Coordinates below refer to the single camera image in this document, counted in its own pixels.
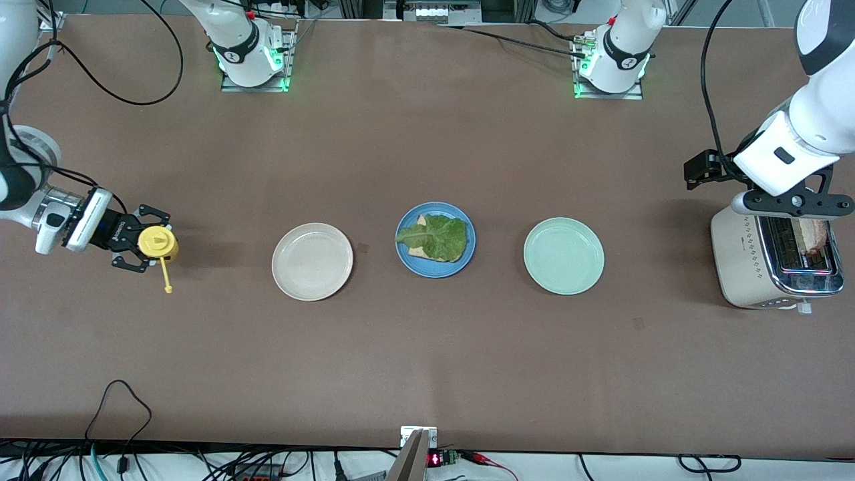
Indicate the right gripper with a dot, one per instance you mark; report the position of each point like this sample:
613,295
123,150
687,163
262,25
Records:
111,230

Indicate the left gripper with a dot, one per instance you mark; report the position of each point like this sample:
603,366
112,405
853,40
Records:
699,167

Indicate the yellow squeeze bottle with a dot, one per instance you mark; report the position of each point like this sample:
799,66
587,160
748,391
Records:
157,244

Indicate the toasted bread slice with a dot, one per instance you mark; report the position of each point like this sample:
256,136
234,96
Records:
417,252
815,237

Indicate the green lettuce leaf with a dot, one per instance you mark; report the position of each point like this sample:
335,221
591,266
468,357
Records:
441,240

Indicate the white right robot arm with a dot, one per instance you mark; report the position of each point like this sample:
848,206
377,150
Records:
237,37

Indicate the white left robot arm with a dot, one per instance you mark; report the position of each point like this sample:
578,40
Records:
621,60

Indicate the light green round plate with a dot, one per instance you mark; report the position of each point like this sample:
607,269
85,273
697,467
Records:
564,256

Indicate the beige round plate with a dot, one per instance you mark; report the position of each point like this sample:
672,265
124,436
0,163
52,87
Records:
312,262

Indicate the blue round plate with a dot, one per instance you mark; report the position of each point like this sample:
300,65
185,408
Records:
434,270

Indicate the cream and chrome toaster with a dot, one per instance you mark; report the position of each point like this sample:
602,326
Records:
738,260

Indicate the orange power strip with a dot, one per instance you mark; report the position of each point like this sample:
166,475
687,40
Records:
260,477

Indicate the control box with lights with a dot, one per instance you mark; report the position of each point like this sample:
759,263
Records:
437,12

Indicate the circuit board with red display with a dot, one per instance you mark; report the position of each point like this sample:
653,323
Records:
435,459

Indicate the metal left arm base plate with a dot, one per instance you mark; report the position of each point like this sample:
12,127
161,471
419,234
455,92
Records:
631,95

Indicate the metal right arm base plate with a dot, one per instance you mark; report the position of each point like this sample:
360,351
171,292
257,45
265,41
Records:
267,87

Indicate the aluminium corner bracket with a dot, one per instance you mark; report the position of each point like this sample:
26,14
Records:
53,21

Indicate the small white bracket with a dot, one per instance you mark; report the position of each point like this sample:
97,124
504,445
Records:
406,434

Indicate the grey camera mount bar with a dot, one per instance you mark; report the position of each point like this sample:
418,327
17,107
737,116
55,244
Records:
411,464

